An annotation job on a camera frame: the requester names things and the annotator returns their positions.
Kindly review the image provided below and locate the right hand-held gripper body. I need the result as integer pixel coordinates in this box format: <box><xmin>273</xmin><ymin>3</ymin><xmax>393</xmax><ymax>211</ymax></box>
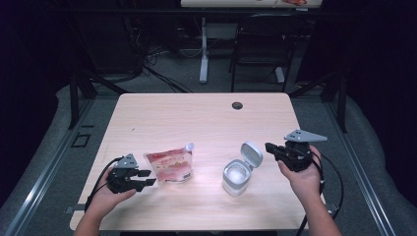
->
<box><xmin>277</xmin><ymin>129</ymin><xmax>328</xmax><ymax>173</ymax></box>

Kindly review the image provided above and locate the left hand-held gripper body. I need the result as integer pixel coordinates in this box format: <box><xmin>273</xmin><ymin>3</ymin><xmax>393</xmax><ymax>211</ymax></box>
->
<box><xmin>107</xmin><ymin>152</ymin><xmax>144</xmax><ymax>195</ymax></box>

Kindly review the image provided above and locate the red and clear pouch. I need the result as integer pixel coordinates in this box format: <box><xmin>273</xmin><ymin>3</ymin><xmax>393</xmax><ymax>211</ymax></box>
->
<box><xmin>144</xmin><ymin>142</ymin><xmax>196</xmax><ymax>184</ymax></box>

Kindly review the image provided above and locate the white lidded container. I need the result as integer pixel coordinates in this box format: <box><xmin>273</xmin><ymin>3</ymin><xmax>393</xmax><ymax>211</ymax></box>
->
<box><xmin>221</xmin><ymin>141</ymin><xmax>264</xmax><ymax>197</ymax></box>

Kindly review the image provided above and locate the person's left hand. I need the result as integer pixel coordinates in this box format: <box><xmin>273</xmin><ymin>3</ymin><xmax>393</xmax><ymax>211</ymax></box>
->
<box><xmin>87</xmin><ymin>167</ymin><xmax>137</xmax><ymax>217</ymax></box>

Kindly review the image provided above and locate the person's right hand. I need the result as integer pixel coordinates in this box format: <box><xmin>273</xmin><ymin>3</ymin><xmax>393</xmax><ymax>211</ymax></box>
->
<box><xmin>278</xmin><ymin>146</ymin><xmax>324</xmax><ymax>205</ymax></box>

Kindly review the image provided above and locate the black metal stand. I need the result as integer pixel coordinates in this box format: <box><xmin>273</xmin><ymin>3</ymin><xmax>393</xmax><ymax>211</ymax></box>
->
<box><xmin>288</xmin><ymin>70</ymin><xmax>348</xmax><ymax>134</ymax></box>
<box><xmin>67</xmin><ymin>65</ymin><xmax>129</xmax><ymax>131</ymax></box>

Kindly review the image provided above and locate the black chair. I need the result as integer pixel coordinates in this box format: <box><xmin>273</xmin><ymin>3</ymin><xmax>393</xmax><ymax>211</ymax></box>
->
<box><xmin>229</xmin><ymin>13</ymin><xmax>311</xmax><ymax>93</ymax></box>

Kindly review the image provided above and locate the white desk leg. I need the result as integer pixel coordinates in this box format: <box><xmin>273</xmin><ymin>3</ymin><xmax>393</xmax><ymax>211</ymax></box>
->
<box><xmin>199</xmin><ymin>16</ymin><xmax>209</xmax><ymax>85</ymax></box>

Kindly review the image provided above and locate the white desk top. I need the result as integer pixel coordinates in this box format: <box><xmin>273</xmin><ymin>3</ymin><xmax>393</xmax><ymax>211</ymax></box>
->
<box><xmin>180</xmin><ymin>0</ymin><xmax>324</xmax><ymax>9</ymax></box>

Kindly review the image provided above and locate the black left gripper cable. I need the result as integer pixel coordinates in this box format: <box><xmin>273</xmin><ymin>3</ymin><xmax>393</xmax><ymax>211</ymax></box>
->
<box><xmin>84</xmin><ymin>156</ymin><xmax>124</xmax><ymax>212</ymax></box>

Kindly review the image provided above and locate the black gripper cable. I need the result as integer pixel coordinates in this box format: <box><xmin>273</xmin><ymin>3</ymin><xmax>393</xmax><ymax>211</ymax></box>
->
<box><xmin>84</xmin><ymin>156</ymin><xmax>124</xmax><ymax>212</ymax></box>
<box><xmin>296</xmin><ymin>150</ymin><xmax>344</xmax><ymax>236</ymax></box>

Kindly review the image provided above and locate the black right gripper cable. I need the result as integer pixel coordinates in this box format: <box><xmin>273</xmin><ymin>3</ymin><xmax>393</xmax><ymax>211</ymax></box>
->
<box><xmin>296</xmin><ymin>150</ymin><xmax>344</xmax><ymax>236</ymax></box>

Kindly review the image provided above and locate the aluminium floor rail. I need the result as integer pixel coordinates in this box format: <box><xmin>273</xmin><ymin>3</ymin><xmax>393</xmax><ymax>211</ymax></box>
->
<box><xmin>0</xmin><ymin>97</ymin><xmax>96</xmax><ymax>236</ymax></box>
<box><xmin>323</xmin><ymin>101</ymin><xmax>397</xmax><ymax>236</ymax></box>

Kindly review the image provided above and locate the bundle of floor cables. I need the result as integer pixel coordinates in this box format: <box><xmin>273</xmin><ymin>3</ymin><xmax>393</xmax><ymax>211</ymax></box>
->
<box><xmin>124</xmin><ymin>16</ymin><xmax>193</xmax><ymax>93</ymax></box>

